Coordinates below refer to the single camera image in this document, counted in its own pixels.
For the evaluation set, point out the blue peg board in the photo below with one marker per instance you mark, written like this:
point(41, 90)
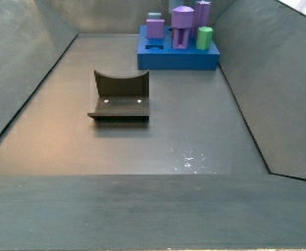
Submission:
point(159, 56)

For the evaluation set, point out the black curved stand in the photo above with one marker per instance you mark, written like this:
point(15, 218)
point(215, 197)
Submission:
point(124, 96)

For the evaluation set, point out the green hexagon peg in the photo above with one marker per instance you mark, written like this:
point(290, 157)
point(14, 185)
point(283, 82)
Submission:
point(205, 37)

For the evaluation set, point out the purple square peg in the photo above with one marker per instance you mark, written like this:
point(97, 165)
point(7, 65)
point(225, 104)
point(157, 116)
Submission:
point(156, 26)

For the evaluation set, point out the light blue square peg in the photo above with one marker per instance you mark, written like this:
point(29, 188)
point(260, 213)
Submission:
point(154, 15)

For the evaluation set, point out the purple pentagon peg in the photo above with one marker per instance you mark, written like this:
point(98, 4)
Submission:
point(183, 18)

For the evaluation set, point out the purple star peg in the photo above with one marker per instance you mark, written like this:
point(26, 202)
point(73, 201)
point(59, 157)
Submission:
point(201, 15)

